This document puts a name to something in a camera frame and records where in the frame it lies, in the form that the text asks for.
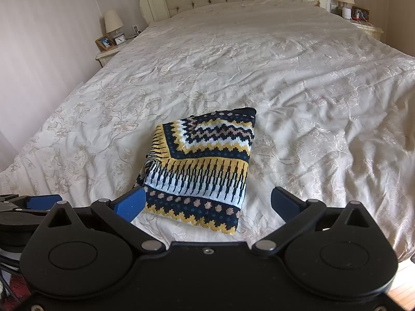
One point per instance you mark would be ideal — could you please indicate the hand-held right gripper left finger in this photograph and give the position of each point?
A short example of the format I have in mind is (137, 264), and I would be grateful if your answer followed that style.
(131, 205)

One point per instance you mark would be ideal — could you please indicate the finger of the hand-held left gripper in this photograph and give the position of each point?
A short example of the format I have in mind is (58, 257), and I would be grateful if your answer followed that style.
(8, 197)
(43, 201)

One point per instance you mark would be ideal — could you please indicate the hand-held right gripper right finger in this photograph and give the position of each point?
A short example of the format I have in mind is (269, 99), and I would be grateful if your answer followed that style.
(285, 202)

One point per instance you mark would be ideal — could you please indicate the navy yellow patterned knit sweater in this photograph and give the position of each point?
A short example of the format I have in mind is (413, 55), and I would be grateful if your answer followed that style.
(201, 168)

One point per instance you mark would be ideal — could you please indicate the red fabric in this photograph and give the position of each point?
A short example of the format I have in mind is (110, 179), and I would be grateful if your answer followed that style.
(18, 286)

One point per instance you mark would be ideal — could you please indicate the bed with white embroidered bedspread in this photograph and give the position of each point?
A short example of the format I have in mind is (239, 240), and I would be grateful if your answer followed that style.
(275, 87)

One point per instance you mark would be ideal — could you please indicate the cream nightstand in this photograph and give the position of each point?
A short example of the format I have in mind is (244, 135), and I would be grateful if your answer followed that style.
(108, 55)
(369, 30)

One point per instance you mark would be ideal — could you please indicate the small white alarm clock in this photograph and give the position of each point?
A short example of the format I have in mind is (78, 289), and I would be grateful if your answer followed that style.
(120, 39)

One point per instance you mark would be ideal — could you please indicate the small white gadget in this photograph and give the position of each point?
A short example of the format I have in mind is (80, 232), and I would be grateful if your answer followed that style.
(136, 29)

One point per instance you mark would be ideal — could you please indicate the white cylinder device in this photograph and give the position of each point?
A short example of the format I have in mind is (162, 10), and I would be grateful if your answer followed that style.
(347, 12)

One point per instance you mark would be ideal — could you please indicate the wooden photo frame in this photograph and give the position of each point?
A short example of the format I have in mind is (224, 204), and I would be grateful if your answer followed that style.
(360, 13)
(104, 42)

